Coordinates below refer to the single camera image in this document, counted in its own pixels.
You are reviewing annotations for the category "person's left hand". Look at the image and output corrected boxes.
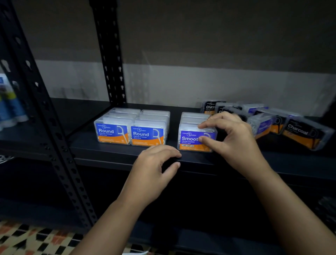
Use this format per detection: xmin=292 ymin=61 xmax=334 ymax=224
xmin=117 ymin=144 xmax=182 ymax=210

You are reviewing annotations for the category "person's right hand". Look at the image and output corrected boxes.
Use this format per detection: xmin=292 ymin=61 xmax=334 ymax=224
xmin=197 ymin=111 xmax=272 ymax=182

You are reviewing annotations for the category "dark metal shelf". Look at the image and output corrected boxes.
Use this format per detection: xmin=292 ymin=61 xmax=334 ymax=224
xmin=0 ymin=0 xmax=336 ymax=255

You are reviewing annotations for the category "black label dental floss box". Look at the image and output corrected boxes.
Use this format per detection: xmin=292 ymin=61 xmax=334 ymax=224
xmin=201 ymin=99 xmax=227 ymax=116

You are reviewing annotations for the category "blue label dental floss box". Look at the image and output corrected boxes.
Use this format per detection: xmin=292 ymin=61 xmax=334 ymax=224
xmin=178 ymin=123 xmax=218 ymax=153

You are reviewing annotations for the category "group of floss boxes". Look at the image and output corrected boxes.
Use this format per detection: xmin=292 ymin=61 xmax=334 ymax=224
xmin=93 ymin=99 xmax=335 ymax=153

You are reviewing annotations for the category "person's right forearm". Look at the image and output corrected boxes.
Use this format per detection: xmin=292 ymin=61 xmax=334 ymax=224
xmin=249 ymin=168 xmax=336 ymax=255

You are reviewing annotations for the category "person's left forearm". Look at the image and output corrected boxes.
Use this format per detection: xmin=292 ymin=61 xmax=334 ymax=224
xmin=69 ymin=198 xmax=147 ymax=255

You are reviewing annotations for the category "pack of clear plastic bottles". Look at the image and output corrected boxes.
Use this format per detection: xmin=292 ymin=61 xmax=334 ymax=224
xmin=315 ymin=197 xmax=336 ymax=234

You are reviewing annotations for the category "row of blue white tubes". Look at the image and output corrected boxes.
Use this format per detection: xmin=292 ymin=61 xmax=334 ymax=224
xmin=0 ymin=73 xmax=28 ymax=131

